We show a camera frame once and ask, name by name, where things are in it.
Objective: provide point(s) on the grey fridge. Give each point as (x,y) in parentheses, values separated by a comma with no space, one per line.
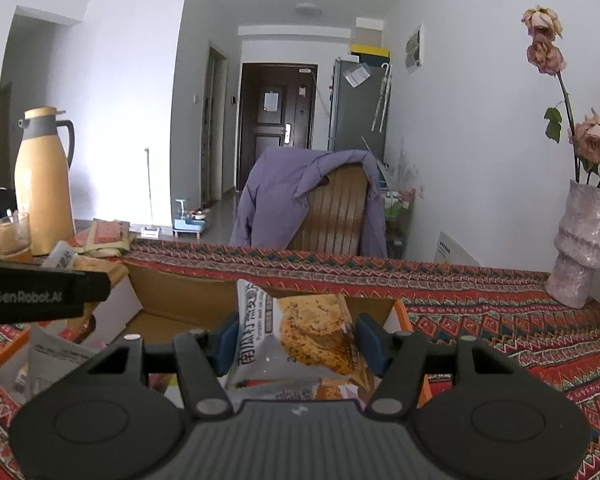
(355,115)

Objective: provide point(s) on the pink textured vase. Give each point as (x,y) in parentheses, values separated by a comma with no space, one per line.
(580,245)

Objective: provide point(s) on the paper on fridge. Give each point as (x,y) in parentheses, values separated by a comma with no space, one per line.
(356,75)

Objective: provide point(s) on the bunch of dried roses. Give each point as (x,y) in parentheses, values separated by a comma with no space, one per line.
(595,135)

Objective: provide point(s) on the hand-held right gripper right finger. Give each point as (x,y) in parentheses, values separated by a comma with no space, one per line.
(370,345)

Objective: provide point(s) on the round ceiling lamp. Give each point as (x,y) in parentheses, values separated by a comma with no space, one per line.
(308,9)

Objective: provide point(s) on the white mop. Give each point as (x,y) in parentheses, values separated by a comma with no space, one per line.
(147,190)

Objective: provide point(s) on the white cracker snack packet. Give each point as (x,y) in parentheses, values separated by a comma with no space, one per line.
(300,330)
(60,255)

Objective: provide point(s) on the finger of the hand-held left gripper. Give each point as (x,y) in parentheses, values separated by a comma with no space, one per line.
(96,286)

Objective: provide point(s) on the yellow thermos jug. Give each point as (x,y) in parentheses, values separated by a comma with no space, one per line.
(45,185)

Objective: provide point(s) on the white paper board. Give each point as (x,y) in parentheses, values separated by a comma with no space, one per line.
(457,250)

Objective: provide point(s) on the yellow and black box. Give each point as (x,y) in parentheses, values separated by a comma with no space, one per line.
(370,51)

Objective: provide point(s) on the white wall panel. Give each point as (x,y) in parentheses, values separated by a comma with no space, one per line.
(414,47)

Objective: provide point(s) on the interior door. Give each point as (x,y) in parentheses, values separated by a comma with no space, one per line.
(214,125)

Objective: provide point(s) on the small blue stool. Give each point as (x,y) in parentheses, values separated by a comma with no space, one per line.
(190,222)

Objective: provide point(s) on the wooden chair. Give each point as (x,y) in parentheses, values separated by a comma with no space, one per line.
(335,210)

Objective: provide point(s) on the glass cup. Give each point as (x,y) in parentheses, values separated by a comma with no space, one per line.
(11,235)

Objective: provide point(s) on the purple jacket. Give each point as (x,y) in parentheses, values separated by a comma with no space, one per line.
(275,195)

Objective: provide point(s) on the paper notice on door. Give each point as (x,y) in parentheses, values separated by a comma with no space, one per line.
(271,100)

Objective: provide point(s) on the dark brown entrance door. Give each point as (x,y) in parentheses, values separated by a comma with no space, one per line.
(260,150)

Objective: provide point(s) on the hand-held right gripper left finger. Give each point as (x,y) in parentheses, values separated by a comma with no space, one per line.
(225,347)

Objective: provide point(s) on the white umbrella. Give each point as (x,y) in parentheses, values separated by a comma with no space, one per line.
(382,100)

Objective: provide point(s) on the pile of snack packets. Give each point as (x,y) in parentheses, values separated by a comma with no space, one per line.
(55,360)

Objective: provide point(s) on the folded cloth stack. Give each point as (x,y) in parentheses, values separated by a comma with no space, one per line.
(105,237)

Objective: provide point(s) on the small storage rack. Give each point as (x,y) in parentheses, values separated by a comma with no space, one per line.
(397,215)

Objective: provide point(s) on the red cardboard box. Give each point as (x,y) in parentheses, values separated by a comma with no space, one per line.
(180,300)

